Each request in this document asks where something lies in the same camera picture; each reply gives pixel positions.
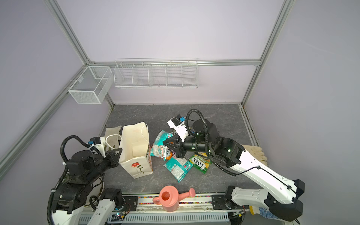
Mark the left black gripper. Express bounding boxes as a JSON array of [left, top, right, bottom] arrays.
[[85, 147, 122, 183]]

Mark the teal snack pack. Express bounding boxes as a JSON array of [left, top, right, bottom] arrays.
[[151, 130, 176, 160], [164, 155, 193, 182]]

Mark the white paper gift bag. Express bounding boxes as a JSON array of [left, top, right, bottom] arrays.
[[105, 122, 153, 179]]

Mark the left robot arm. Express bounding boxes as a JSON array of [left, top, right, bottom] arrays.
[[46, 135, 122, 225]]

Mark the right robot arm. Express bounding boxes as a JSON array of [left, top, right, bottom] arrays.
[[163, 109, 305, 222]]

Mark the green Fox's spring tea bag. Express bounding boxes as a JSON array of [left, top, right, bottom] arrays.
[[189, 153, 212, 174]]

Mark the beige work glove left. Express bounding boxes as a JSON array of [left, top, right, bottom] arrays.
[[104, 125, 122, 141]]

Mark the beige work glove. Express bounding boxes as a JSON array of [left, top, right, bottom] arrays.
[[104, 125, 122, 141], [243, 145, 268, 166]]

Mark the pink watering can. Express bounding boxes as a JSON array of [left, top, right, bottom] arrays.
[[152, 185, 196, 212]]

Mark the beige work glove right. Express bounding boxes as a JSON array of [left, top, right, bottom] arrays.
[[243, 145, 268, 166]]

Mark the white mesh box basket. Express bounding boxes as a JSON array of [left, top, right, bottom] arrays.
[[68, 66, 114, 105]]

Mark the white blue dotted glove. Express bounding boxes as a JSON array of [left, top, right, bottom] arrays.
[[249, 206, 277, 219]]

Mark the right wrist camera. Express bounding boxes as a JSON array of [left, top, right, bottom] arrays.
[[167, 114, 188, 142]]

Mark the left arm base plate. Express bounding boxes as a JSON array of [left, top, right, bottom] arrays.
[[121, 196, 139, 212]]

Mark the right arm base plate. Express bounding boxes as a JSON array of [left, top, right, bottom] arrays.
[[211, 195, 249, 210]]

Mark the white vented rail cover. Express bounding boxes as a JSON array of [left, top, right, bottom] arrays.
[[78, 212, 230, 225]]

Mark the white wire shelf basket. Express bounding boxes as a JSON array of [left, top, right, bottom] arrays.
[[113, 58, 199, 89]]

